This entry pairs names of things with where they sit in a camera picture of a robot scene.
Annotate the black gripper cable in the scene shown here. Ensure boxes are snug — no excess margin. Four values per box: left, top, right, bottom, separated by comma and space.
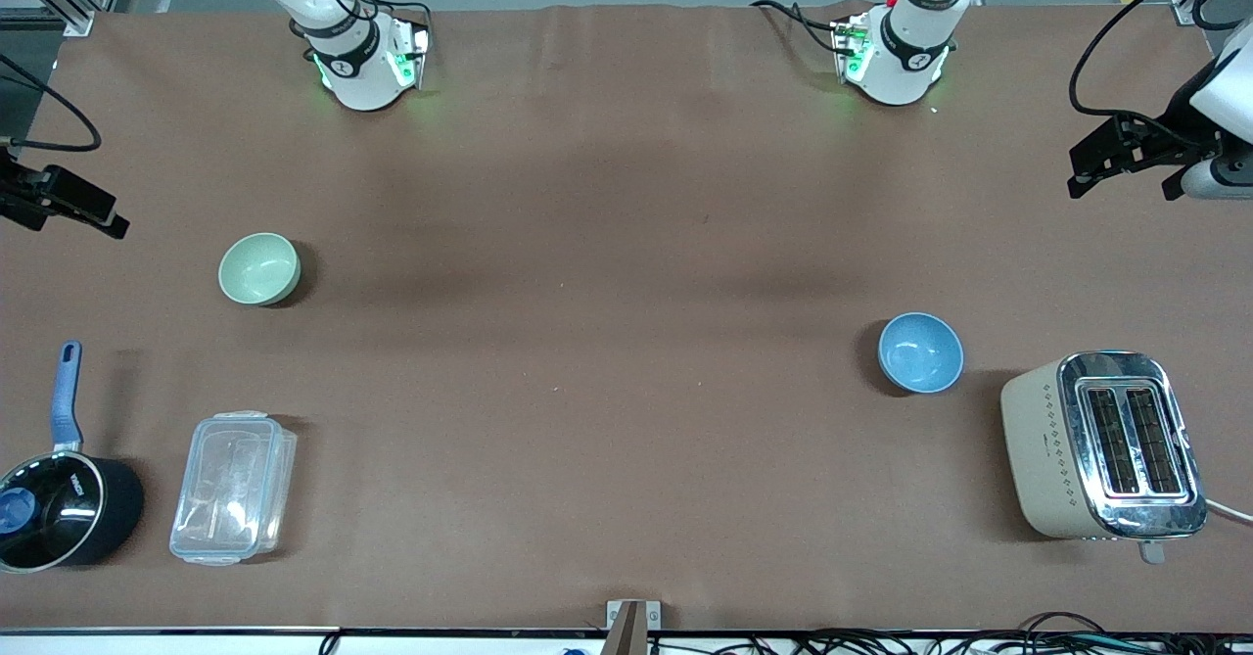
1068, 0, 1236, 133
0, 52, 105, 155

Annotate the brown table cloth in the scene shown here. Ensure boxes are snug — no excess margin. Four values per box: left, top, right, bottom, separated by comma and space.
0, 2, 1253, 632

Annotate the beige and chrome toaster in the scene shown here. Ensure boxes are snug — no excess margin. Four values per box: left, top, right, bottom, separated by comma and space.
999, 350, 1211, 566

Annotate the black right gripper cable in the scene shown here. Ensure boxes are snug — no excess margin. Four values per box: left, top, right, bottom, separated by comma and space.
0, 52, 105, 155

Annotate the blue bowl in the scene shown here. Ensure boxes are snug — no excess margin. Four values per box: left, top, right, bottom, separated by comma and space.
877, 312, 965, 395

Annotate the black looped floor cable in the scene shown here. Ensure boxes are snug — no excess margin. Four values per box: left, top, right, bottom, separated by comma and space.
1016, 612, 1109, 638

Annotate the clear plastic food container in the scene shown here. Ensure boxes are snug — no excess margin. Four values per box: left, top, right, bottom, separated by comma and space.
168, 410, 299, 567

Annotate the glass lid with blue knob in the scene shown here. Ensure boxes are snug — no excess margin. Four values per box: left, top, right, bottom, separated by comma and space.
0, 453, 105, 570

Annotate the black pot with blue handle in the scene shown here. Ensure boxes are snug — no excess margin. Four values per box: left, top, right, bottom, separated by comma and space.
0, 341, 146, 575

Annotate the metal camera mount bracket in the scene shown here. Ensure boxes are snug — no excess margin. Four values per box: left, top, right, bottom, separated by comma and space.
605, 598, 663, 655

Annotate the black left base cable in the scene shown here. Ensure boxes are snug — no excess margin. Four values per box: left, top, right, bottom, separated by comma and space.
751, 0, 849, 55

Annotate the green bowl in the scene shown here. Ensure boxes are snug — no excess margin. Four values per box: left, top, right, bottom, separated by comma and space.
217, 232, 302, 306

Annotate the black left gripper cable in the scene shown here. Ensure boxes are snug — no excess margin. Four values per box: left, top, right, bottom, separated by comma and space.
1068, 0, 1236, 133

